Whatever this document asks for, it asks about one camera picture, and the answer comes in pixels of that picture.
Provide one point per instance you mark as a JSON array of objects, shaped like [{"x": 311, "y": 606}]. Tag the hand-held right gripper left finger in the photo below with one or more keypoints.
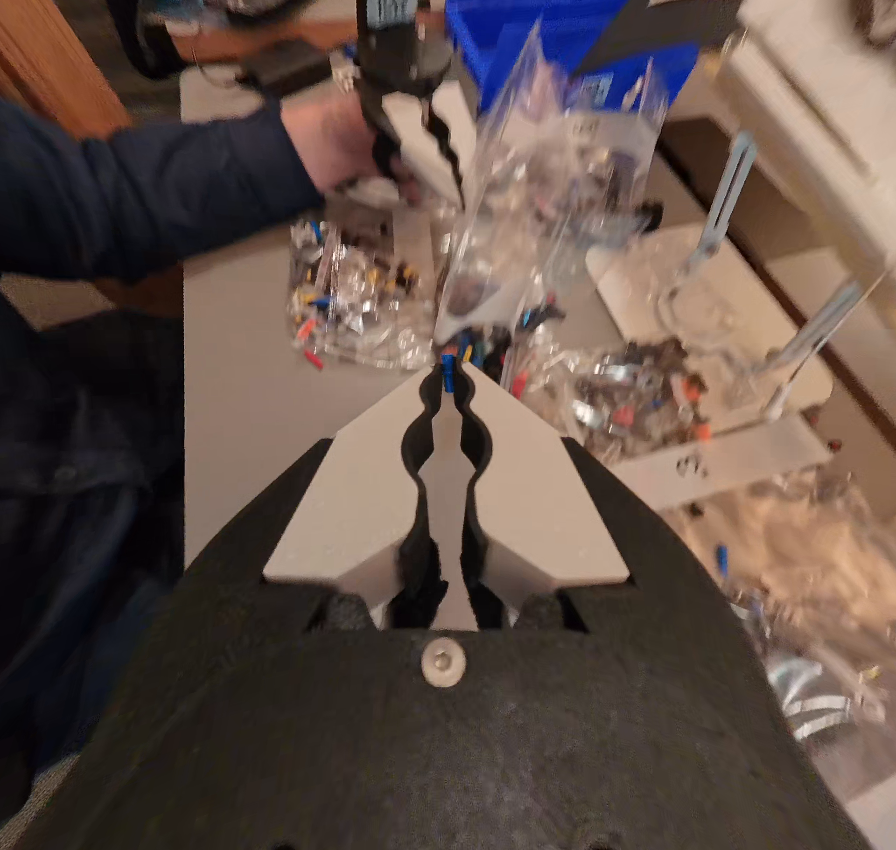
[{"x": 336, "y": 514}]

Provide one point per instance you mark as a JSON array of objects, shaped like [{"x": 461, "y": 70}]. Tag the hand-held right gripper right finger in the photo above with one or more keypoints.
[{"x": 553, "y": 514}]

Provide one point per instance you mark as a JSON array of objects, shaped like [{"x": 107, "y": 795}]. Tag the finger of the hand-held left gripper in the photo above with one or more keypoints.
[
  {"x": 420, "y": 143},
  {"x": 458, "y": 115}
]

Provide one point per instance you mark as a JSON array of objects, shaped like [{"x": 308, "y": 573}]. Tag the blue lego connector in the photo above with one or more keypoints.
[{"x": 449, "y": 374}]

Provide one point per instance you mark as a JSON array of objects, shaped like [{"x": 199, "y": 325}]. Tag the person's left forearm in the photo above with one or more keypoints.
[{"x": 140, "y": 192}]

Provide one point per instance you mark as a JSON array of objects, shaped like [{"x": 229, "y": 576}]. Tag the blue lego pin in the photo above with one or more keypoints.
[{"x": 722, "y": 560}]

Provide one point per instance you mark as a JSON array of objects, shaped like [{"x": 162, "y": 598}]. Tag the black lego tire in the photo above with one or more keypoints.
[{"x": 649, "y": 217}]

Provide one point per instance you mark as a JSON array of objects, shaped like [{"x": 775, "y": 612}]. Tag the person's left hand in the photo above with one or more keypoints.
[{"x": 332, "y": 143}]

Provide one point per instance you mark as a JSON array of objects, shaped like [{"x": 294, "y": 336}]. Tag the blue plastic bin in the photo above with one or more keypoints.
[{"x": 532, "y": 17}]

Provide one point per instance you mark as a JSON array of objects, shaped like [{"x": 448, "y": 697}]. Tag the black paper flap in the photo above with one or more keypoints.
[{"x": 651, "y": 24}]

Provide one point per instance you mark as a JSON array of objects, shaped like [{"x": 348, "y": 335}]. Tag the empty clear plastic bag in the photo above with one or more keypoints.
[{"x": 693, "y": 297}]

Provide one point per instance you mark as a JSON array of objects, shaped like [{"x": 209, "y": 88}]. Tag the person's navy jacket torso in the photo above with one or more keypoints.
[{"x": 70, "y": 514}]

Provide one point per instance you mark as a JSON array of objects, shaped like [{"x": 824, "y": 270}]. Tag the wooden panel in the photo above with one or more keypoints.
[{"x": 49, "y": 45}]

